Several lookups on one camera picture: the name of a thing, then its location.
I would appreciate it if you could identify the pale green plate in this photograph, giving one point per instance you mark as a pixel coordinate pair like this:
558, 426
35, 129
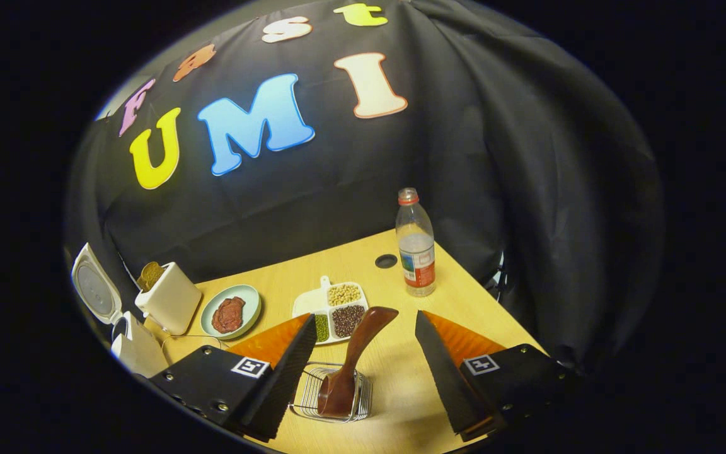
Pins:
249, 302

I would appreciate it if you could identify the red meat piece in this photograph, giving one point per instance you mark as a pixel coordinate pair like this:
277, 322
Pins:
236, 308
221, 321

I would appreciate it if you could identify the clear water bottle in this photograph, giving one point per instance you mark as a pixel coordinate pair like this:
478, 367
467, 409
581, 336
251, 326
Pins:
418, 252

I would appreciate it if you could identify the brown bread slice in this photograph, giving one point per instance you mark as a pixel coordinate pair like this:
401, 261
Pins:
150, 275

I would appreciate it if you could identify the dark wooden spoon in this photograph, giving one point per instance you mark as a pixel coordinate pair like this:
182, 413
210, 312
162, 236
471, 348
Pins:
363, 340

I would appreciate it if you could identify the white rice cooker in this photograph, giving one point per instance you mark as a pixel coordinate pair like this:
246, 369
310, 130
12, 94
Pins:
139, 350

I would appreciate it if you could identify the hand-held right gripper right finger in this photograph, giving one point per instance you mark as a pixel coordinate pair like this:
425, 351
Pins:
443, 372

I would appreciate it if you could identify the white divided grain dish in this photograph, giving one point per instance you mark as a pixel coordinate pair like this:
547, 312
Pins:
309, 304

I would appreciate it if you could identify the black backdrop cloth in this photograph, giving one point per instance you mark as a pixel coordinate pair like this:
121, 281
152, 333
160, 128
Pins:
350, 183

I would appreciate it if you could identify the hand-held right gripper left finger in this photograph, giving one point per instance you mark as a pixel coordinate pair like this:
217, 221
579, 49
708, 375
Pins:
287, 372

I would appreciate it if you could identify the white toaster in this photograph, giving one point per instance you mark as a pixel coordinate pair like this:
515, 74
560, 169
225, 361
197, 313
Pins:
171, 302

